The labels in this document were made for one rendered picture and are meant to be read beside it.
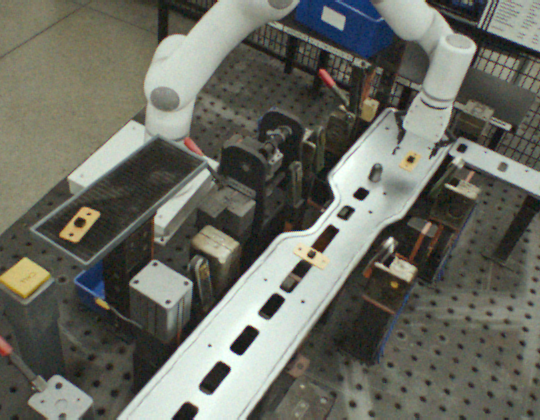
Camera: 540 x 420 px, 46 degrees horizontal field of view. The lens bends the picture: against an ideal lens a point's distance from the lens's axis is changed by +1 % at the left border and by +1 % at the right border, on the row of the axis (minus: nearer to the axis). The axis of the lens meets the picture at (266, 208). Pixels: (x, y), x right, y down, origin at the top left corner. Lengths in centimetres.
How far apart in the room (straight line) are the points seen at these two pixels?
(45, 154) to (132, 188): 188
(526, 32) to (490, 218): 58
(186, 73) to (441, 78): 60
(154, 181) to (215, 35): 38
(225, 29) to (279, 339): 70
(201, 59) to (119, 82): 210
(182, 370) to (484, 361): 87
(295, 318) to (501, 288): 82
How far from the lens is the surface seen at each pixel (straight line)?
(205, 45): 151
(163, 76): 153
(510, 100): 209
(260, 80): 245
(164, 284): 120
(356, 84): 168
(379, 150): 175
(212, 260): 130
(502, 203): 223
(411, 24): 147
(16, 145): 322
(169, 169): 134
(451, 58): 153
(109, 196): 128
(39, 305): 119
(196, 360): 124
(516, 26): 211
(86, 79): 362
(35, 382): 115
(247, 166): 138
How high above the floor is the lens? 207
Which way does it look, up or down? 45 degrees down
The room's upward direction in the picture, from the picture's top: 11 degrees clockwise
